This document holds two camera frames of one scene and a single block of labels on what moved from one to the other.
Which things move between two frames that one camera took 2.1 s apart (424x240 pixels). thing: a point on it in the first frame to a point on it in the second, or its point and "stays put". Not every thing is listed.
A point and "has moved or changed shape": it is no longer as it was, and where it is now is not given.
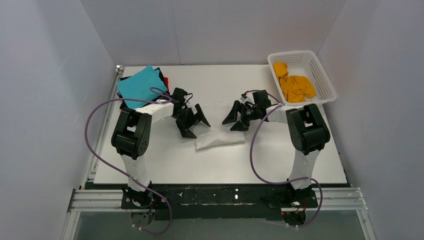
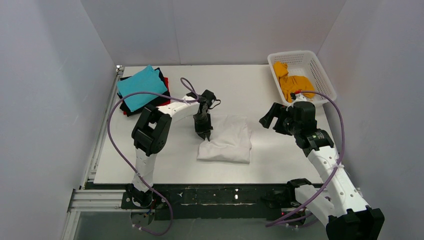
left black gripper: [189, 117] to [203, 125]
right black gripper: [243, 114] to [279, 118]
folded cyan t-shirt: [137, 85] stays put
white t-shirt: [207, 137] has moved or changed shape
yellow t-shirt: [296, 88] stays put
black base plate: [218, 202] stays put
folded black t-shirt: [163, 95] stays put
